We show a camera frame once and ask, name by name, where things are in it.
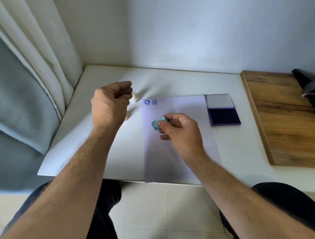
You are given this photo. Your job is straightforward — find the person's left hand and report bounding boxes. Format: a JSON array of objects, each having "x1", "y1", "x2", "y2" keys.
[{"x1": 91, "y1": 81, "x2": 133, "y2": 131}]

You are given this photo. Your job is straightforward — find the person's right hand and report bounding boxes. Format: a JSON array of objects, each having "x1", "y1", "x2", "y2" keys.
[{"x1": 157, "y1": 113, "x2": 206, "y2": 163}]

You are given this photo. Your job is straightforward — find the small turquoise stamp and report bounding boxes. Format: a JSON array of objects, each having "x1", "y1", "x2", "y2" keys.
[{"x1": 151, "y1": 117, "x2": 168, "y2": 131}]

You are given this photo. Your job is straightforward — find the person's right forearm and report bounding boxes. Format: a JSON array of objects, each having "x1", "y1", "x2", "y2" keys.
[{"x1": 183, "y1": 152, "x2": 315, "y2": 239}]

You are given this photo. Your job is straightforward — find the person's left forearm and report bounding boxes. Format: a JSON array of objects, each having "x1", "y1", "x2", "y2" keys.
[{"x1": 0, "y1": 123, "x2": 124, "y2": 239}]

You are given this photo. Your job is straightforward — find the white paper sheet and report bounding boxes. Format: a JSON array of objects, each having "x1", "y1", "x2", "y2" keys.
[{"x1": 142, "y1": 95, "x2": 222, "y2": 184}]

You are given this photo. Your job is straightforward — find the purple ink pad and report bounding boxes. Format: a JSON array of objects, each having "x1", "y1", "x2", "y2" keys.
[{"x1": 204, "y1": 93, "x2": 242, "y2": 127}]

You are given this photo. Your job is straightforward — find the white curtain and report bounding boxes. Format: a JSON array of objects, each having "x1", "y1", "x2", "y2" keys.
[{"x1": 0, "y1": 0, "x2": 83, "y2": 119}]

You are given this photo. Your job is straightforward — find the grey blanket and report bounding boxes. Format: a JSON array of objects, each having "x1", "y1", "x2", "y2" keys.
[{"x1": 0, "y1": 36, "x2": 62, "y2": 190}]

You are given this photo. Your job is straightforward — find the person's left leg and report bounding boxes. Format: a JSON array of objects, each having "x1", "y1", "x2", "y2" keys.
[{"x1": 0, "y1": 179, "x2": 122, "y2": 239}]

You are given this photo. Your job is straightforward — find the person's leg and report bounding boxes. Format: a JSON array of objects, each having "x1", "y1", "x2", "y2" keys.
[
  {"x1": 219, "y1": 182, "x2": 315, "y2": 239},
  {"x1": 0, "y1": 179, "x2": 122, "y2": 239}
]

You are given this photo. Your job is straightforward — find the wooden board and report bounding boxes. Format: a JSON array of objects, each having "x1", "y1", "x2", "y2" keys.
[{"x1": 240, "y1": 70, "x2": 315, "y2": 168}]

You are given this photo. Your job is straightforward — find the person's right leg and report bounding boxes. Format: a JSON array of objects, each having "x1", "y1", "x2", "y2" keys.
[{"x1": 219, "y1": 182, "x2": 315, "y2": 239}]

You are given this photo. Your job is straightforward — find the black object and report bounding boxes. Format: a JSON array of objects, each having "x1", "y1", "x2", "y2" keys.
[{"x1": 291, "y1": 69, "x2": 315, "y2": 109}]

